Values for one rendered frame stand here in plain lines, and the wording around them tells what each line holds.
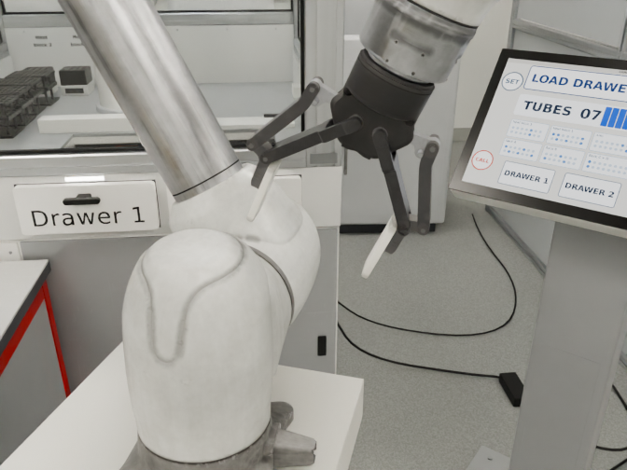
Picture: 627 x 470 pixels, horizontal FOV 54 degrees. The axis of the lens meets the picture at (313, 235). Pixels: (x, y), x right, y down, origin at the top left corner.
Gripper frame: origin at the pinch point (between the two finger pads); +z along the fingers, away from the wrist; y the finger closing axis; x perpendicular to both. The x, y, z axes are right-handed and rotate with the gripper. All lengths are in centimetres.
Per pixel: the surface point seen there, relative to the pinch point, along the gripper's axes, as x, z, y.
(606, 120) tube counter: 57, -13, 38
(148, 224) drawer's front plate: 51, 48, -32
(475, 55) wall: 412, 57, 55
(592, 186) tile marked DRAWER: 49, -4, 40
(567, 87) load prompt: 64, -13, 31
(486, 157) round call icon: 57, 3, 24
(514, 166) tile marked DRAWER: 55, 1, 29
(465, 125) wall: 407, 105, 75
